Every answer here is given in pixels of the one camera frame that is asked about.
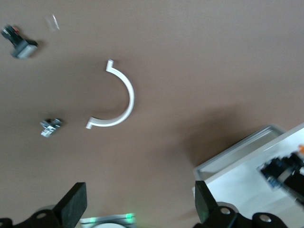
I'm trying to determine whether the small silver metal button part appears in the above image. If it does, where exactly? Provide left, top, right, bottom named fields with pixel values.
left=39, top=118, right=64, bottom=139

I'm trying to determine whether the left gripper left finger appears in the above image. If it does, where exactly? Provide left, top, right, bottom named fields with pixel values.
left=0, top=182, right=88, bottom=228

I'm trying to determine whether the small clear plastic scrap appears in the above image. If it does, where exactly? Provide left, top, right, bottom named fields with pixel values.
left=44, top=13, right=60, bottom=31

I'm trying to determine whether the white plastic half ring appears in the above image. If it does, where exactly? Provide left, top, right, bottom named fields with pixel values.
left=85, top=59, right=135, bottom=130

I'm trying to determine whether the black flat head push button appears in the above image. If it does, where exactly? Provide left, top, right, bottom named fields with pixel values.
left=0, top=23, right=38, bottom=59

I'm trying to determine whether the black knob push button switch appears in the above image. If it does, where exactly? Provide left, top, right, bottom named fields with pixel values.
left=257, top=145, right=304, bottom=205

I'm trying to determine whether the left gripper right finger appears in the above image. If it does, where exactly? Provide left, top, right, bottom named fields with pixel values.
left=194, top=180, right=295, bottom=228

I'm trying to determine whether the white plastic drawer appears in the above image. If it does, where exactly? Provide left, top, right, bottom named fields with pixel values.
left=192, top=123, right=304, bottom=228

